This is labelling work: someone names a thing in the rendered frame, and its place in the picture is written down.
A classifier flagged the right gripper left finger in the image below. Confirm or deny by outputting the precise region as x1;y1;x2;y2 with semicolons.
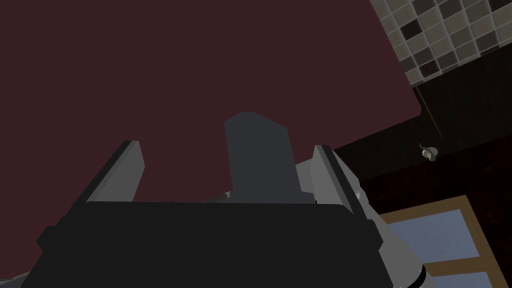
85;139;146;203

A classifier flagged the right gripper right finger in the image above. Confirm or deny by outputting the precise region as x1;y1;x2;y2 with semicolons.
309;144;355;215

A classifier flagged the silver knob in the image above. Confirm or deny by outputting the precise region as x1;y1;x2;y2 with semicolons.
417;142;439;163

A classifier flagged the brown framed window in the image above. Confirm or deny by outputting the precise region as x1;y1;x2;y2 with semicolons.
377;194;510;288

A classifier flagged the dark wooden cupboard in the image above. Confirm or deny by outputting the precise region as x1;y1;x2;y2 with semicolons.
331;43;512;182

